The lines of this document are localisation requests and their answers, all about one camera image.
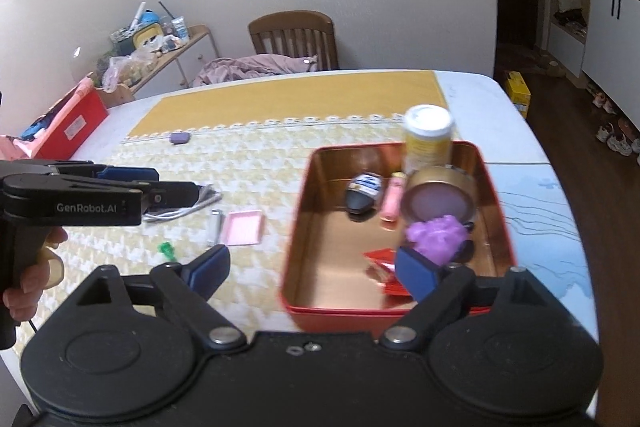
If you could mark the silver nail clipper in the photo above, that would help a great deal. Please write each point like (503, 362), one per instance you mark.
(214, 225)

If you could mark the white capped yellow bottle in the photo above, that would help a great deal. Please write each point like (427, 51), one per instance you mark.
(428, 130)

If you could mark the wooden side shelf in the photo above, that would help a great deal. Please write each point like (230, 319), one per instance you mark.
(172, 72)

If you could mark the gold round tin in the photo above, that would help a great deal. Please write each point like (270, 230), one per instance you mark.
(438, 191)

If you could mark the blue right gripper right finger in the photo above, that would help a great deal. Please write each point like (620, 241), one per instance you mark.
(416, 273)

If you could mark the white cabinet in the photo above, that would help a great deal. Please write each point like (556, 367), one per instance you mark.
(608, 54)

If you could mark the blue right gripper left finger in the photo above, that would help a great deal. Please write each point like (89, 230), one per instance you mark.
(205, 274)

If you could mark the pink square card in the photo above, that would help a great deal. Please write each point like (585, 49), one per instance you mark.
(242, 228)

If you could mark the yellow table runner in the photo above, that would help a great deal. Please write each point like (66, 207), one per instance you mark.
(251, 140)

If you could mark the yellow blue toy box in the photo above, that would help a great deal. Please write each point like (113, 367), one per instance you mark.
(149, 31)

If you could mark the black blue small jar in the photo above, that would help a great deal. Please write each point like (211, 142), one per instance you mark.
(363, 193)

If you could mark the red storage box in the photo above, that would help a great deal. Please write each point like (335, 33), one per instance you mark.
(63, 129)

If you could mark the clear plastic bag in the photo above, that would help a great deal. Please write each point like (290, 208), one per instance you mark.
(128, 70)

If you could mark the pink lip balm tube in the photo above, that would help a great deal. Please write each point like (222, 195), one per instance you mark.
(395, 189)

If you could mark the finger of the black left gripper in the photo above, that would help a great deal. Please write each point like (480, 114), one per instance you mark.
(159, 193)

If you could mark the white sunglasses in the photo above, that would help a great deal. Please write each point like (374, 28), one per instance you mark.
(207, 196)

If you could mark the purple spiky toy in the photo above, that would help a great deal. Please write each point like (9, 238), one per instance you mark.
(438, 239)

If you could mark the yellow box on floor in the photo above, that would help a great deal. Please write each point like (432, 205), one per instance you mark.
(518, 92)

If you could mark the wooden chair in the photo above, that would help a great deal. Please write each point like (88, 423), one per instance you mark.
(297, 33)

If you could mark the green small toy piece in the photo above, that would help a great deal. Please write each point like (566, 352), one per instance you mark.
(168, 251)

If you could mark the red metal tin box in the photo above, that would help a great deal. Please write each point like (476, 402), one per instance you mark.
(328, 283)

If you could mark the red snack packet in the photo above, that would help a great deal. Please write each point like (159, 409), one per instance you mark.
(381, 269)

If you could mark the person's left hand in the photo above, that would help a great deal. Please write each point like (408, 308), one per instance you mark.
(22, 300)

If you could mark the purple eraser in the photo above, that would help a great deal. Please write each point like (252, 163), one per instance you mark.
(178, 138)

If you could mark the pink cloth on chair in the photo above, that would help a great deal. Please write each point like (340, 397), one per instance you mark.
(228, 69)

